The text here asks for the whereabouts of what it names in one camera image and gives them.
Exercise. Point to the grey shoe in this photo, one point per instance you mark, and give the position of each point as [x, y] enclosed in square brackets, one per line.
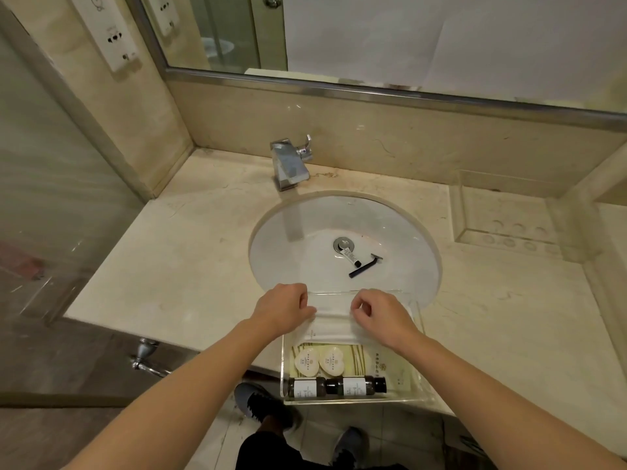
[348, 447]
[262, 403]

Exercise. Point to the white oval sink basin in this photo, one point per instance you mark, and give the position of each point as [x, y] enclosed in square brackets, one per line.
[303, 239]

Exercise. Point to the clear acrylic cup tray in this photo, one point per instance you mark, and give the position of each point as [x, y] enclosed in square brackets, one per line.
[504, 220]

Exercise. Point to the person's left thumb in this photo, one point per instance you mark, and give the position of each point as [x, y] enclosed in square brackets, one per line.
[306, 314]

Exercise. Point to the dark bottle with white label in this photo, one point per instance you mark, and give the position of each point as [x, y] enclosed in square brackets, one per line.
[357, 386]
[306, 387]

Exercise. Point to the white wall socket panel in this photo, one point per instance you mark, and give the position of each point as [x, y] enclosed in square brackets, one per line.
[110, 31]

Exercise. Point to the black trousers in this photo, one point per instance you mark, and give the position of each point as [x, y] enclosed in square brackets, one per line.
[274, 455]

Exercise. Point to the small white tube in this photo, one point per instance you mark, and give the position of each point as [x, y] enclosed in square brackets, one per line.
[351, 257]

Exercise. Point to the grey left shoe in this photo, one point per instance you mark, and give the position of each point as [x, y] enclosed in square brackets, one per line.
[262, 403]

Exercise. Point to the clear acrylic amenity tray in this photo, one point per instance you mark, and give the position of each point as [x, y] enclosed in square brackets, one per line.
[421, 381]

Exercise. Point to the person's left forearm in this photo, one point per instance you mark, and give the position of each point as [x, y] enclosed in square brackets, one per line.
[186, 396]

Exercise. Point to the person's left hand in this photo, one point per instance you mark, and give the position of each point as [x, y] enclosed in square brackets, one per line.
[279, 310]

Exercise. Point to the person's right forearm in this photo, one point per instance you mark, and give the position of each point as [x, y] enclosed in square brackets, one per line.
[494, 411]

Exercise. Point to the white plastic packet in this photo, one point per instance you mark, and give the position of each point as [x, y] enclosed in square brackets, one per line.
[338, 326]

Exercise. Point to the black disposable razor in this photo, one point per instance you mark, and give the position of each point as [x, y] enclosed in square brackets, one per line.
[365, 266]

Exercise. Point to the chrome square faucet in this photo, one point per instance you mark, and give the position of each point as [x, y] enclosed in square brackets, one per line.
[289, 166]

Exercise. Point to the wall mirror with metal frame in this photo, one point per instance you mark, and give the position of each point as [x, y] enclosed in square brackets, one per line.
[392, 43]

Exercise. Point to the person's right hand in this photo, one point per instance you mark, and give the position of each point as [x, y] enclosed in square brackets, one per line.
[392, 320]

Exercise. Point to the striped beige packet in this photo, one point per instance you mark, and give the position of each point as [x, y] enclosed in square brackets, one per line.
[355, 359]

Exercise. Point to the person's right thumb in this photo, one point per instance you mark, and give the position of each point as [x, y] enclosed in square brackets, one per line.
[361, 320]

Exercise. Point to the round white soap packet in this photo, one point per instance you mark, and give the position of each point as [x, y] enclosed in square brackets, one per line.
[332, 360]
[307, 363]

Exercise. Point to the pale printed flat box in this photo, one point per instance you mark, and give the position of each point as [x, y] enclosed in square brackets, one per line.
[392, 369]

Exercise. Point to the grey right shoe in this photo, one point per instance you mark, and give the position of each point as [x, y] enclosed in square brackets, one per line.
[348, 447]

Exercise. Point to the chrome sink drain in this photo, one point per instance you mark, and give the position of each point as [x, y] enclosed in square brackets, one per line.
[344, 245]

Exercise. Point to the glass shower door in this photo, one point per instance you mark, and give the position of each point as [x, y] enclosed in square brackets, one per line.
[54, 190]

